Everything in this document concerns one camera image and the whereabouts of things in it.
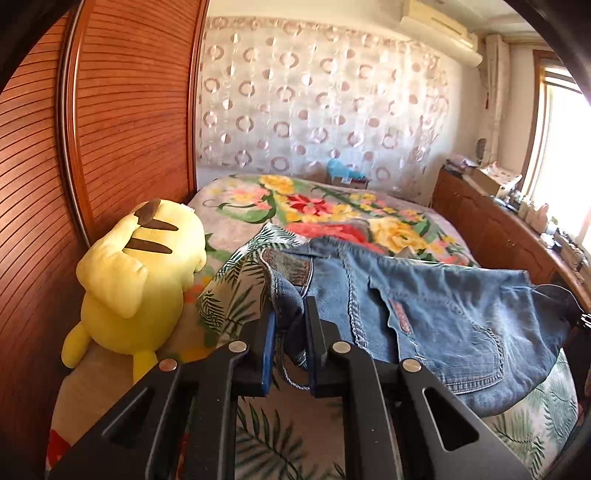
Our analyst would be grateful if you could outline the blue denim jeans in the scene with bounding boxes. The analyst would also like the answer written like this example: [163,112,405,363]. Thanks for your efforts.
[259,237,582,417]

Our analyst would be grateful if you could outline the floral bed blanket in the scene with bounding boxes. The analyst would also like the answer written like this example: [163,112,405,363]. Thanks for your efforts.
[45,172,581,480]

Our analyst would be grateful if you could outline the palm-leaf print cushion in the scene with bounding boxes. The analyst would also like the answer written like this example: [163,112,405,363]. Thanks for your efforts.
[195,223,308,345]

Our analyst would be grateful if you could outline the yellow Pikachu plush toy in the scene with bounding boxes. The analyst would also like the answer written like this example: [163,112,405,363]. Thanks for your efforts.
[61,199,206,381]

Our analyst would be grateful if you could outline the blue toy on bed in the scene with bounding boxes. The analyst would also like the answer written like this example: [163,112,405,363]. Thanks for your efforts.
[327,159,369,184]

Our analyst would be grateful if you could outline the wooden sideboard cabinet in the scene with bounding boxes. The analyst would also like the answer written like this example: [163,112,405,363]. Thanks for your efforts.
[431,169,590,311]

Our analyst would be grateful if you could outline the white circle-pattern curtain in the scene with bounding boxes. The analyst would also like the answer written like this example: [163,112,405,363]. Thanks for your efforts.
[195,15,452,204]

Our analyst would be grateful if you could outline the wooden slatted wardrobe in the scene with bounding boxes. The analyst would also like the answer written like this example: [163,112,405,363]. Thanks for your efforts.
[1,1,207,479]

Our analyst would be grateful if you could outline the cardboard box on sideboard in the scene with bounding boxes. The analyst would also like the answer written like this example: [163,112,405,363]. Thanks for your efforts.
[470,162,522,198]

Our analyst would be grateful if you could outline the wooden framed window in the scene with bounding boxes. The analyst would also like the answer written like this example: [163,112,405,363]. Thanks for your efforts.
[522,50,590,254]

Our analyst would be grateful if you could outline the white wall air conditioner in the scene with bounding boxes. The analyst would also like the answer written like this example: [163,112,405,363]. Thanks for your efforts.
[400,1,483,68]

